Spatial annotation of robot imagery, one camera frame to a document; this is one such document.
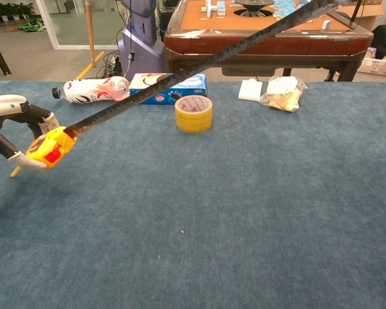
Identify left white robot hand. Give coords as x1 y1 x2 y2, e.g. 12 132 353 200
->
0 94 60 171

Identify yellow tape measure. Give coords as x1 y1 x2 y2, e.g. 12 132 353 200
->
10 0 345 178

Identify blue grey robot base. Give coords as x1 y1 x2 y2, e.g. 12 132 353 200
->
116 0 165 81

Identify yellow packing tape roll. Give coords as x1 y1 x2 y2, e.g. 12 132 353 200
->
174 95 214 134

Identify green cloth on floor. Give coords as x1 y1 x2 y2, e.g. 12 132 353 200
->
16 17 48 33

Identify plastic bottle with printed label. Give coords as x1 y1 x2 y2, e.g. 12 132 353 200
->
51 75 131 105

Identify row of green plants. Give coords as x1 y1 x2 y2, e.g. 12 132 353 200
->
0 1 37 24

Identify wooden pole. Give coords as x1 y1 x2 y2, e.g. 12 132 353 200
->
84 0 97 68

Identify blue cookie box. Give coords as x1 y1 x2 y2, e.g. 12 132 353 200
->
129 73 208 106

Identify stacked mahjong tiles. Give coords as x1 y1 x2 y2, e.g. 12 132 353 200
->
200 0 228 17

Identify small white flat box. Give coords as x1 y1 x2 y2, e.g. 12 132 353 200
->
237 79 264 102

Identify blue table cloth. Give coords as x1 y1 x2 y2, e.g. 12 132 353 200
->
0 80 386 309

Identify clear bag of snacks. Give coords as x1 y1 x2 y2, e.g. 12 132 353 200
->
259 75 309 113

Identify brown mahjong table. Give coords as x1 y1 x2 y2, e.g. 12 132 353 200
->
163 0 374 82

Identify pile of mahjong tiles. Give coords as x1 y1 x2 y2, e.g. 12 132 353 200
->
272 0 309 15

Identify black tripod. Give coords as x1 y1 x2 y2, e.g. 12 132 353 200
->
349 0 363 27

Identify white plastic basket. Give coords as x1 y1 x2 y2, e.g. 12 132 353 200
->
356 52 386 79

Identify cardboard box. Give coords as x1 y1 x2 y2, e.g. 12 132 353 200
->
327 0 386 32

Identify tangle of black floor cables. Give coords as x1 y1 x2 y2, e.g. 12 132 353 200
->
95 50 124 80

